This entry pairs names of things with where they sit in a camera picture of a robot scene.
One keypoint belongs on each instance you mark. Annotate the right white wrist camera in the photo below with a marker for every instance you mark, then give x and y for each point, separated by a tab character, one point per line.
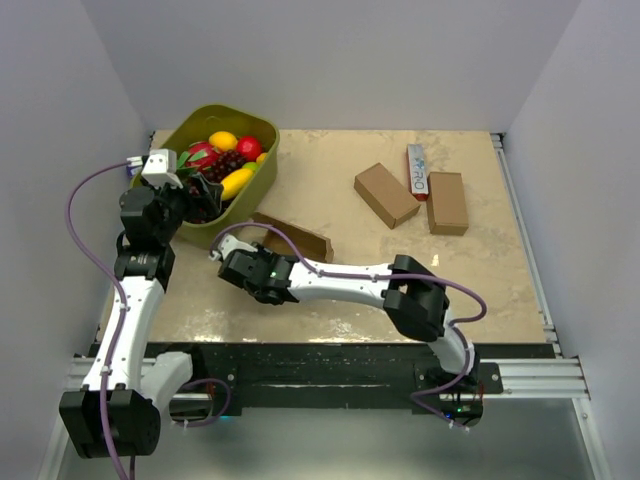
227	245

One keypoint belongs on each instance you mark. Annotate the brown cardboard box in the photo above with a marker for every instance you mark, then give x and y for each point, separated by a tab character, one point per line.
311	245

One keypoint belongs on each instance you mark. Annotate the closed brown box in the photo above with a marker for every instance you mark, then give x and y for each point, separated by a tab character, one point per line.
446	204
386	196

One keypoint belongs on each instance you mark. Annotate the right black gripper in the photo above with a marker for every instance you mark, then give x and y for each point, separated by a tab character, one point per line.
261	252

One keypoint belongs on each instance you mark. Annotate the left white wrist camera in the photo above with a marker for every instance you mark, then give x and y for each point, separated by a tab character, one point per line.
160	169

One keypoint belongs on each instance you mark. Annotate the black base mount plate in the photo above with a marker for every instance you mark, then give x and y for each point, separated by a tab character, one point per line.
362	376

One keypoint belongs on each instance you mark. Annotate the yellow toy mango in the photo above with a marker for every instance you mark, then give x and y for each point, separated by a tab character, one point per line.
234	182

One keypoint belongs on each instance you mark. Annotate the purple toy grapes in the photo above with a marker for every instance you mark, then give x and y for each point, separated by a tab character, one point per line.
225	164

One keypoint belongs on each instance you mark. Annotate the green plastic basket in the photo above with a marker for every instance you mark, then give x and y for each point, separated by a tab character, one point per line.
198	126

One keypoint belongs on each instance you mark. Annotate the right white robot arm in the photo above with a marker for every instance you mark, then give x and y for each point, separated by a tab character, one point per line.
412	297

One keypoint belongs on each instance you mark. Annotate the dark red toy grapes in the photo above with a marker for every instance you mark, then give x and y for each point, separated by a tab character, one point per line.
206	202

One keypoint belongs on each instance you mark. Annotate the pink toy dragon fruit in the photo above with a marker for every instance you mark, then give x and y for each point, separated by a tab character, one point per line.
198	156

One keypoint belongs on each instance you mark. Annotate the blue white packet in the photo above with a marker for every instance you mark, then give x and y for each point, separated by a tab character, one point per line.
132	170

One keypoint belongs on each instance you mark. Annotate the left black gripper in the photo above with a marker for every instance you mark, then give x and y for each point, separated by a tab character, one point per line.
209	191

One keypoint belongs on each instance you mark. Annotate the red toy apple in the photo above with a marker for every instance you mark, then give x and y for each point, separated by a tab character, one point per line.
249	147

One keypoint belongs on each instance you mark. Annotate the closed brown box middle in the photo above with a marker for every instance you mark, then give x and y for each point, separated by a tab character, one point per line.
386	196

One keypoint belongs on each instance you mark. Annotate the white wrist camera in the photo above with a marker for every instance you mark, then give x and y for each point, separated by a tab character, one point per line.
160	169
227	245

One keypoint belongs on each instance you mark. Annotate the yellow toy lemon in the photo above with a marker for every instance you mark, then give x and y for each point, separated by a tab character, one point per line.
222	141

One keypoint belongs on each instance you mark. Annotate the toothpaste box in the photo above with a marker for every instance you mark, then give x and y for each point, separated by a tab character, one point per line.
417	172

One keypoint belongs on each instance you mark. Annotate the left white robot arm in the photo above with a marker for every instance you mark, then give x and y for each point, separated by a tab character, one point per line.
117	410

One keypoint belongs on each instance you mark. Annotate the closed brown box right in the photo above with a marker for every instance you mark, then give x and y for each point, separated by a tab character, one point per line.
446	204

